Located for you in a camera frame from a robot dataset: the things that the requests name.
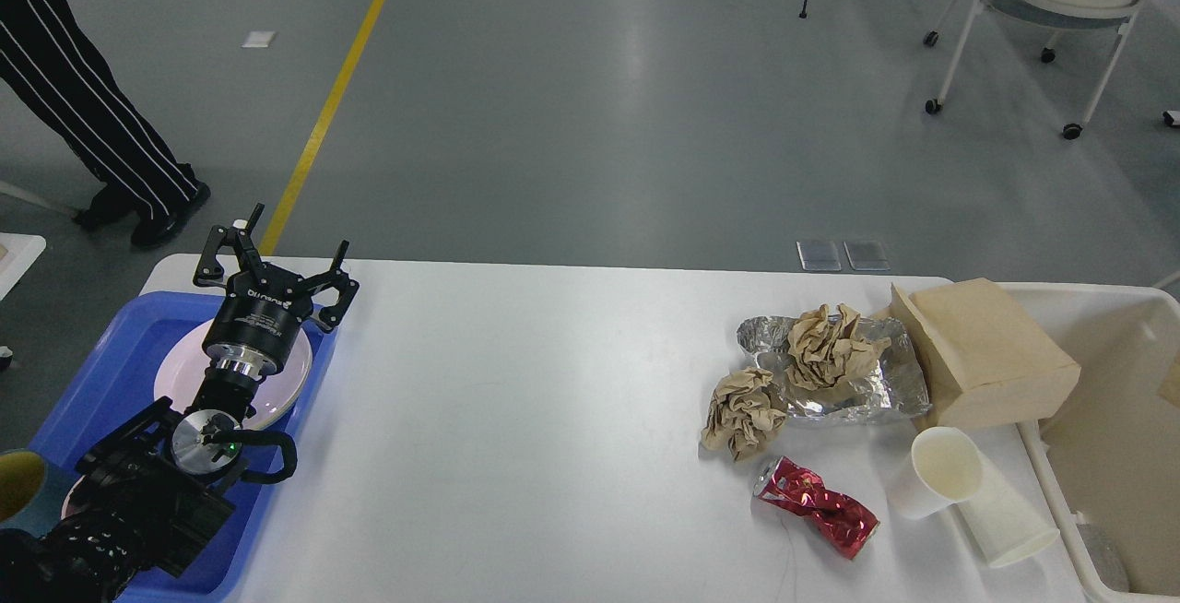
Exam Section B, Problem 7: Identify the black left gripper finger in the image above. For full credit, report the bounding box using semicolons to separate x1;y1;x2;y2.
291;240;360;334
191;203;277;295

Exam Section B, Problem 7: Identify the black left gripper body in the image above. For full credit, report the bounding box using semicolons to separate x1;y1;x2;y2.
202;276;313;375

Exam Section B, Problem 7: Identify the pink plate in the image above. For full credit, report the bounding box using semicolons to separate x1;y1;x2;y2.
153;320;313;430

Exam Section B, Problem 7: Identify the brown paper ball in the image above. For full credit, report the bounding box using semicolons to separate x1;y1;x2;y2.
700;367;788;463
785;303;892;389

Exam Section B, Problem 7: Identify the small brown paper bag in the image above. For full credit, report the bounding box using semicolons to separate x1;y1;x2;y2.
889;278;1080;431

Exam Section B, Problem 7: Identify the large brown paper bag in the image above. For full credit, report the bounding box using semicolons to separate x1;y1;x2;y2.
1156;355;1180;408

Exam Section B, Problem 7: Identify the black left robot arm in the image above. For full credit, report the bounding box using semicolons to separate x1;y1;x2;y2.
4;205;359;602

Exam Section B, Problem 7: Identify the white side table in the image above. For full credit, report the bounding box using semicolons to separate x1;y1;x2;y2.
0;232;47;301

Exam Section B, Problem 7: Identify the person in black tracksuit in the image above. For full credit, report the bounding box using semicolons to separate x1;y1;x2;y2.
1;0;210;249

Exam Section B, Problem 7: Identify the left floor plate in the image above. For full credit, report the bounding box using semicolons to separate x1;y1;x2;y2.
797;240;843;274

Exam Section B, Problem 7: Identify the floor plate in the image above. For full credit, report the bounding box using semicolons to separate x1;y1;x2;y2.
844;240;891;273
797;240;843;274

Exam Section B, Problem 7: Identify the right floor plate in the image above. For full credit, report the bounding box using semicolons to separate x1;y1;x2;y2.
844;240;891;273

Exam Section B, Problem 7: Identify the red foil wrapper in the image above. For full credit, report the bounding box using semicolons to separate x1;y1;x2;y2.
750;457;880;561

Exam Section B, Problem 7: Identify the white paper cup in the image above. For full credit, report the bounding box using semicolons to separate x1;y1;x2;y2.
886;427;1058;569

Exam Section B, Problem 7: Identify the white plastic bin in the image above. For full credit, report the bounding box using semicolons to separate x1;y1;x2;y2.
1004;282;1179;602

